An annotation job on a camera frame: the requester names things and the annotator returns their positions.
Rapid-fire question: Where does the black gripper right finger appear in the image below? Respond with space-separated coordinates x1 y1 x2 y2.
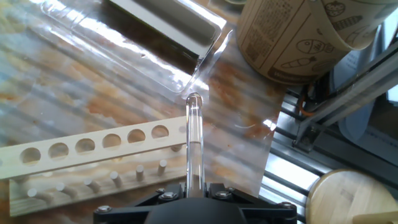
205 182 298 224

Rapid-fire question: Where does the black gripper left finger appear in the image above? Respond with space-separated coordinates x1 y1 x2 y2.
93 182 187 224

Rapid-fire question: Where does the clear glass test tube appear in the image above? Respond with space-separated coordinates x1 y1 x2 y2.
185 92 205 197

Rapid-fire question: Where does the wooden test tube rack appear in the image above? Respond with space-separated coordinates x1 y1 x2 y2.
0 116 188 218

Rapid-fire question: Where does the wooden mug tree stand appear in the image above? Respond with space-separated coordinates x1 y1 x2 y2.
305 169 398 224

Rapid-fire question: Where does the orange marble pattern mat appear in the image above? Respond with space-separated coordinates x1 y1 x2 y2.
0 0 287 224

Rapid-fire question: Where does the clear plastic tray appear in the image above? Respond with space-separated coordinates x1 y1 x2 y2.
40 0 234 94

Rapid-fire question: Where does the beige printed paper cup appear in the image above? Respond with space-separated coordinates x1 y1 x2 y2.
309 0 398 51

